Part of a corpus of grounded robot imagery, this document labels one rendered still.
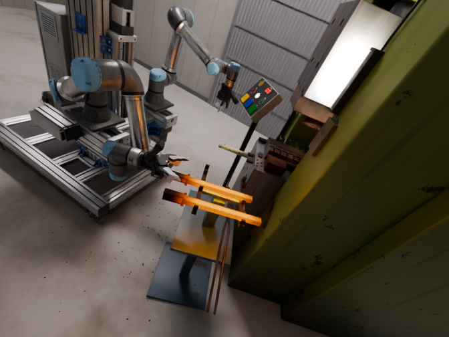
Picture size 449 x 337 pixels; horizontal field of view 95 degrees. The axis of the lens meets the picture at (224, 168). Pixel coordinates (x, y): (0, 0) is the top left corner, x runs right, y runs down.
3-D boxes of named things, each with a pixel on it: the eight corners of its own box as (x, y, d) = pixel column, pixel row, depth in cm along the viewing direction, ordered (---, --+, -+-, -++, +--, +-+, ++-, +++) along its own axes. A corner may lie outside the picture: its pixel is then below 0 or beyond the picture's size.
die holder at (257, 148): (228, 213, 149) (254, 168, 123) (235, 180, 180) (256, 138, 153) (298, 240, 153) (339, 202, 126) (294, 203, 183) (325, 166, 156)
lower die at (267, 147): (264, 159, 135) (270, 148, 129) (264, 144, 150) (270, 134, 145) (322, 182, 137) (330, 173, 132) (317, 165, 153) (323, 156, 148)
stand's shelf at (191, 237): (170, 250, 98) (170, 247, 97) (189, 191, 130) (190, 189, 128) (229, 266, 102) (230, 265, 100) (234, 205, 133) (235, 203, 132)
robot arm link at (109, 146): (109, 150, 95) (109, 135, 90) (133, 158, 96) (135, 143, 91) (100, 160, 89) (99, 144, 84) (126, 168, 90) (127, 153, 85)
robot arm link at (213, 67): (166, -2, 121) (221, 67, 131) (176, 1, 130) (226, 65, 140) (156, 16, 128) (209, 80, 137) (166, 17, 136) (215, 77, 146)
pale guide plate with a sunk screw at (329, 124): (311, 155, 98) (334, 124, 88) (308, 146, 106) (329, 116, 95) (315, 156, 98) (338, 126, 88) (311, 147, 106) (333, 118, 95)
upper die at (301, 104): (292, 109, 113) (302, 93, 107) (289, 98, 129) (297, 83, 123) (361, 138, 116) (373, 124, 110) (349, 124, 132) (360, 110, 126)
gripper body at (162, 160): (168, 170, 99) (143, 162, 97) (171, 156, 94) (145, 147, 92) (163, 180, 93) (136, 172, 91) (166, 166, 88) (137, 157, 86)
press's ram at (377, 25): (305, 101, 97) (369, -4, 73) (296, 81, 127) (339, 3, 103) (385, 135, 99) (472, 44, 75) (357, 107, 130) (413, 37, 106)
